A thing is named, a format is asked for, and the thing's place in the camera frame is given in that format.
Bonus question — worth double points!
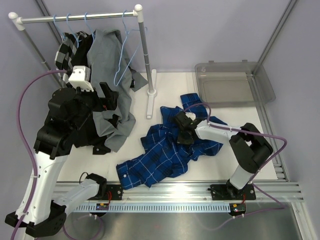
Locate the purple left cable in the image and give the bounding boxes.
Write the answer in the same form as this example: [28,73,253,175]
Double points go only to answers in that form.
[9,69,73,240]

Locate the black white checked shirt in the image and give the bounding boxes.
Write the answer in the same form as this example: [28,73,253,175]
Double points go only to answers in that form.
[54,31,89,71]

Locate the grey shirt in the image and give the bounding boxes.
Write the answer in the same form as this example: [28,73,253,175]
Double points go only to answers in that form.
[87,29,148,152]

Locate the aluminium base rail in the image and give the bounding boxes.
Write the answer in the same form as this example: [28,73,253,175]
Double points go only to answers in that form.
[72,181,304,213]

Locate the light blue hanger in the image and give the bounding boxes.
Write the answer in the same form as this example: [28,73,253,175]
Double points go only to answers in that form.
[84,12,96,41]
[53,14,66,41]
[113,10,148,88]
[66,13,81,48]

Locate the blue plaid shirt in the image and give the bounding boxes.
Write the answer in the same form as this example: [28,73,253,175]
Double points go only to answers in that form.
[116,93,223,190]

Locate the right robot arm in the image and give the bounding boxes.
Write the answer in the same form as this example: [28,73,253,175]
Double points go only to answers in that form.
[173,111,273,201]

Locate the white clothes rack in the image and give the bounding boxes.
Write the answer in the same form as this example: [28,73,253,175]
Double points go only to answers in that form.
[8,4,157,120]

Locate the aluminium frame post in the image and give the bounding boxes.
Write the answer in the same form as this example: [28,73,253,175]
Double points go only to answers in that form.
[34,0,63,88]
[252,0,299,75]

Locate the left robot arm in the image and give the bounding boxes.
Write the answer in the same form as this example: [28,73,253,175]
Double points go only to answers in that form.
[5,82,123,238]

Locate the clear grey plastic bin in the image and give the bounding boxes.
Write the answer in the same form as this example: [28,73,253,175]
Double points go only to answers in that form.
[194,60,276,108]

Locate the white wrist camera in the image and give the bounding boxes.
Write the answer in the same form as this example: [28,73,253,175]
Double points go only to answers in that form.
[185,112,197,121]
[68,65,94,92]

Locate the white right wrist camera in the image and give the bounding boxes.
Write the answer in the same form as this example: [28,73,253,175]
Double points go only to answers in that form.
[185,112,197,121]

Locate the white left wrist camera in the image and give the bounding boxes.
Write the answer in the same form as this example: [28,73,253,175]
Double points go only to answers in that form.
[68,65,94,92]

